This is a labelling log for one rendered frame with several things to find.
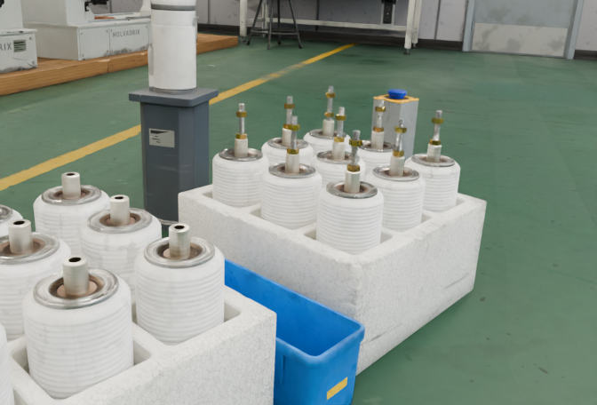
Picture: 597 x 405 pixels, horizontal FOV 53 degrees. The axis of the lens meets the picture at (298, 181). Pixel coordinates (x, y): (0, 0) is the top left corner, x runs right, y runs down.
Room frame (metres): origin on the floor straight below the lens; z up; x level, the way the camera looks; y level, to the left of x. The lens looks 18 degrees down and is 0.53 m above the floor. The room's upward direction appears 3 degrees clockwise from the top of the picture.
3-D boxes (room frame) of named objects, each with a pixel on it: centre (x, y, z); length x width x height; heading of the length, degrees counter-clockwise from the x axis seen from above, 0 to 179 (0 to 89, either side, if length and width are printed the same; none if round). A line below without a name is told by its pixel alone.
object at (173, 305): (0.58, 0.12, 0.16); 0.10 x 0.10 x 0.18
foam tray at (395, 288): (0.99, -0.07, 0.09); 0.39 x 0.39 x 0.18; 49
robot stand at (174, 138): (1.28, 0.28, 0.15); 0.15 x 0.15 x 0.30; 75
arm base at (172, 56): (1.28, 0.28, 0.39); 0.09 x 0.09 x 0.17; 75
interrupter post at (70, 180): (0.74, 0.30, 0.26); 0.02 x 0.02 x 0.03
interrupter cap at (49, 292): (0.49, 0.20, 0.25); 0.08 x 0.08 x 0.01
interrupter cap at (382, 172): (0.91, -0.16, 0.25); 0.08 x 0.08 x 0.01
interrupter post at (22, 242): (0.57, 0.29, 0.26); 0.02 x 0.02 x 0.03
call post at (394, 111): (1.25, -0.20, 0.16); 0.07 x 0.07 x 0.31; 49
